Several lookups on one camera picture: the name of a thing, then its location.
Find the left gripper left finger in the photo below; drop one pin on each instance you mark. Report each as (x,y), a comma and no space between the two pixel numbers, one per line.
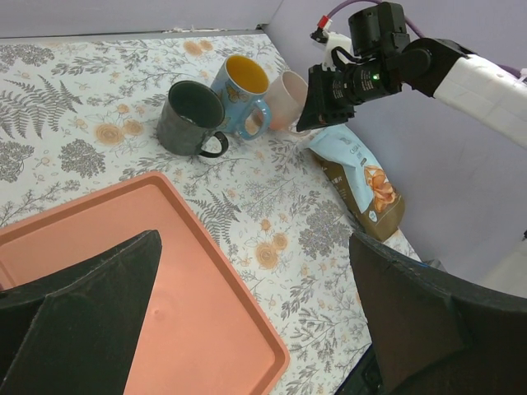
(76,331)

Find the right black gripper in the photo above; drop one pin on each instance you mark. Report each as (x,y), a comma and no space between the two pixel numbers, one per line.
(332,96)

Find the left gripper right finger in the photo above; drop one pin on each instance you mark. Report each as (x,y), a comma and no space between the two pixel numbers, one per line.
(431,332)

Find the pink mug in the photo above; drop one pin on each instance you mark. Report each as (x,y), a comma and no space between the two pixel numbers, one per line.
(286,98)

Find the blue butterfly mug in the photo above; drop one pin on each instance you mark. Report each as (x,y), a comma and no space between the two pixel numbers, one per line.
(241,85)

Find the black mug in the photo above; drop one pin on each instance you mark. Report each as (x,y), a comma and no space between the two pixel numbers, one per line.
(190,120)

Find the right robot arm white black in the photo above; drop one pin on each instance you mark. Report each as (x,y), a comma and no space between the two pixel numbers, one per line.
(386,51)

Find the blue chips bag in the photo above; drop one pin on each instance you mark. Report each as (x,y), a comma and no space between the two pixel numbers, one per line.
(360,181)

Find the pink plastic tray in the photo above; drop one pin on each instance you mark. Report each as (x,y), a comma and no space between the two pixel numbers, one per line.
(203,333)

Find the floral table mat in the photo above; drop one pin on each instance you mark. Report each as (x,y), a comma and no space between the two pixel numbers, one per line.
(78,116)

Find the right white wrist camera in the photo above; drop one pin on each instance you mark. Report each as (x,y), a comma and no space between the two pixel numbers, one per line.
(337,47)

